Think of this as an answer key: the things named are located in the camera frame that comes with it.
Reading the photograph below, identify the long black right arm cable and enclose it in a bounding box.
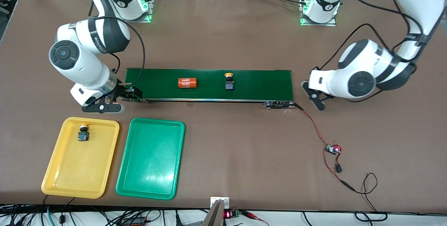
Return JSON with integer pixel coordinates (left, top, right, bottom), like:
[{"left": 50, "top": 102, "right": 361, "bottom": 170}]
[{"left": 89, "top": 16, "right": 146, "bottom": 86}]

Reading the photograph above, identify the green plastic tray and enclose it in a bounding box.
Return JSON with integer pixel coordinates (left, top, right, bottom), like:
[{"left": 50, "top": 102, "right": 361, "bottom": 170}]
[{"left": 115, "top": 117, "right": 185, "bottom": 201}]

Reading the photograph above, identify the red power strip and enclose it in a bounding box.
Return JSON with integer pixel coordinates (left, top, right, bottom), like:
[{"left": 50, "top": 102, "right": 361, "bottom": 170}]
[{"left": 120, "top": 218, "right": 146, "bottom": 226}]

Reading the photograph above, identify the teal cable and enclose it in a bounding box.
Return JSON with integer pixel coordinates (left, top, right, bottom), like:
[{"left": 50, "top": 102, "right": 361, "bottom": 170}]
[{"left": 46, "top": 206, "right": 57, "bottom": 226}]

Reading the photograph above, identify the thin black cable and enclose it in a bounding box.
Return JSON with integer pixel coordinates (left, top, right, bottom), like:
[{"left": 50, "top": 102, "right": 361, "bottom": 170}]
[{"left": 340, "top": 173, "right": 389, "bottom": 222}]

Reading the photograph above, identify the yellow plastic tray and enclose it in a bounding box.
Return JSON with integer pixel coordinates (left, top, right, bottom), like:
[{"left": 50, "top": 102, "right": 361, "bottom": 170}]
[{"left": 41, "top": 116, "right": 120, "bottom": 199}]

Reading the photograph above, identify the grey metal mounting bracket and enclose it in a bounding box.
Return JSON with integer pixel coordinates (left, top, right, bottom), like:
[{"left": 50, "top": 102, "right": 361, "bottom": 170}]
[{"left": 201, "top": 197, "right": 230, "bottom": 226}]

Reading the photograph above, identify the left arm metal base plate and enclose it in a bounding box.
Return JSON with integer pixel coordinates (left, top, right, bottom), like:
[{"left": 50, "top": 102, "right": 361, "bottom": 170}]
[{"left": 300, "top": 0, "right": 338, "bottom": 27}]

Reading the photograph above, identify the yellow push button switch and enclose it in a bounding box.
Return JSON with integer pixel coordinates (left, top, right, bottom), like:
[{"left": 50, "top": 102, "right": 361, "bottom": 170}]
[
  {"left": 77, "top": 123, "right": 90, "bottom": 142},
  {"left": 224, "top": 73, "right": 235, "bottom": 92}
]

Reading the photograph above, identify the small green circuit board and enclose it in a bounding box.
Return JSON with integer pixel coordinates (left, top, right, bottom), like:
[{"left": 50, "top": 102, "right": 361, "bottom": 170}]
[{"left": 325, "top": 143, "right": 342, "bottom": 155}]

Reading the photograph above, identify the red clip lead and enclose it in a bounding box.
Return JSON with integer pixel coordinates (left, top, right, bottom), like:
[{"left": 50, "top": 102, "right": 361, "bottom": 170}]
[{"left": 241, "top": 211, "right": 270, "bottom": 226}]

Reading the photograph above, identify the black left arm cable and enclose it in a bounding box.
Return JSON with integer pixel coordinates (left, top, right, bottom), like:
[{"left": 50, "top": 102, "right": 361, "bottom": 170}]
[{"left": 316, "top": 0, "right": 425, "bottom": 102}]

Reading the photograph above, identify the green conveyor belt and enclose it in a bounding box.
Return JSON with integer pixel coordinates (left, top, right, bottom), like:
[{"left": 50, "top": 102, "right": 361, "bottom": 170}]
[{"left": 121, "top": 68, "right": 295, "bottom": 110}]

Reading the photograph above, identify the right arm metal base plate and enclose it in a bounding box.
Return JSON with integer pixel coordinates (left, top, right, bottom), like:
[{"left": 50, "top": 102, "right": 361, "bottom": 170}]
[{"left": 115, "top": 0, "right": 156, "bottom": 23}]

